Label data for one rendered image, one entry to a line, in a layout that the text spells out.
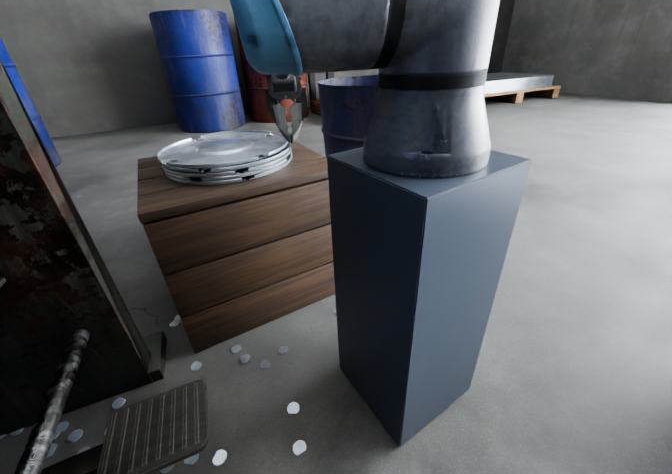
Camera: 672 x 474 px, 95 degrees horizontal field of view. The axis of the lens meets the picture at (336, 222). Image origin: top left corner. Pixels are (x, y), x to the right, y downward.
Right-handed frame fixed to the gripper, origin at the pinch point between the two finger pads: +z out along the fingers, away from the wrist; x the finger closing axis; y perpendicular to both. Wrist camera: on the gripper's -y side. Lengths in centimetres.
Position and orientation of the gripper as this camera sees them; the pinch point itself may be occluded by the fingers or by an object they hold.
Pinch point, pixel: (291, 137)
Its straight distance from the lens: 75.6
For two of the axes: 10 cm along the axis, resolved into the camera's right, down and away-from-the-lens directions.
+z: 0.5, 8.7, 4.9
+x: -9.9, 1.1, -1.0
